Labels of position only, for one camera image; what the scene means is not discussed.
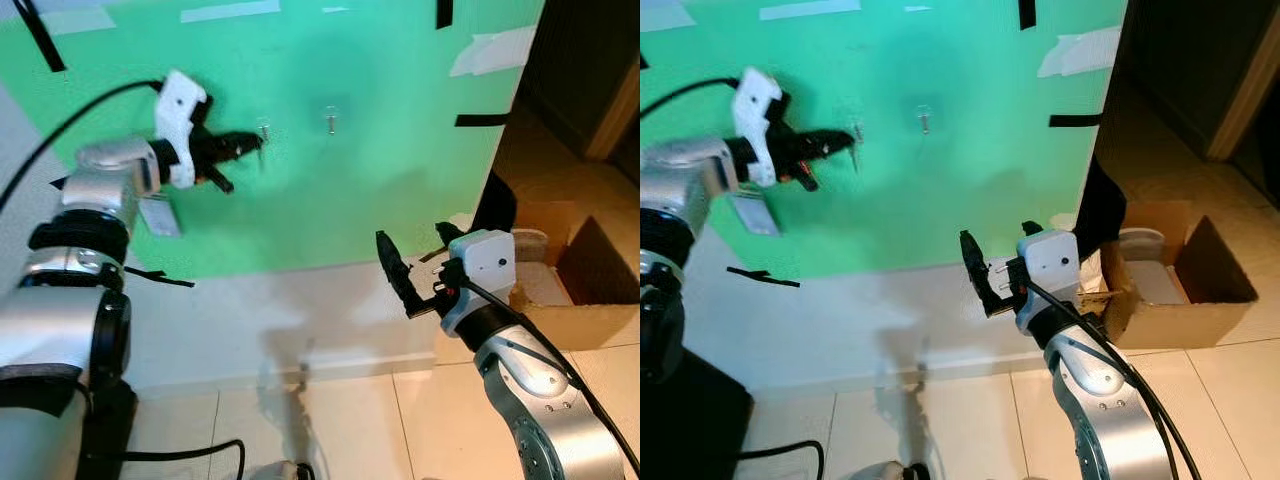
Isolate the black cloth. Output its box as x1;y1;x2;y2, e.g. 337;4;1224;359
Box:
473;168;518;238

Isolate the long black tape strip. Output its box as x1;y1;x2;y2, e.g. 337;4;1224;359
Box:
10;0;67;74

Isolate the white rectangular card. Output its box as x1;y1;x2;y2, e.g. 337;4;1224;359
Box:
139;194;184;239
729;192;777;238

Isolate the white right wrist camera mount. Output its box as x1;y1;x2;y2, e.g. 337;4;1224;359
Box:
440;229;517;338
1014;228;1082;333

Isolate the brown cardboard box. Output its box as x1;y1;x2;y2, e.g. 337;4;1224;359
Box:
1098;200;1260;350
508;200;641;352

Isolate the green backdrop sheet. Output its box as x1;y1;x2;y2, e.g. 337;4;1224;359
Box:
0;0;546;281
640;0;1129;281

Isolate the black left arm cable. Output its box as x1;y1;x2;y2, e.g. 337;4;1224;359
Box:
640;77;742;117
0;79;163;213

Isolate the black floor cable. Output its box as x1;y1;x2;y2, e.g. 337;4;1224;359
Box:
744;439;827;480
88;438;247;479

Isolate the wooden door frame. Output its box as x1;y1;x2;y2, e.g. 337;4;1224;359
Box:
1204;38;1280;163
584;58;641;162

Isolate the white tape strip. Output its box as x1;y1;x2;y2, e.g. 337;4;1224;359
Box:
640;0;703;34
757;0;862;22
38;5;117;37
179;0;282;24

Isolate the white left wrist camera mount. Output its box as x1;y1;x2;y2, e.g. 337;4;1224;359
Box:
154;69;211;190
731;67;784;189

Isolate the wide white tape patch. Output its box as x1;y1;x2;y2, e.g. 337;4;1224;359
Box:
449;26;538;79
1037;26;1122;79

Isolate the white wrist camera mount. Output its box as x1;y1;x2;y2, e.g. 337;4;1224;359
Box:
731;67;784;189
154;69;211;190
440;229;517;338
1014;228;1082;333

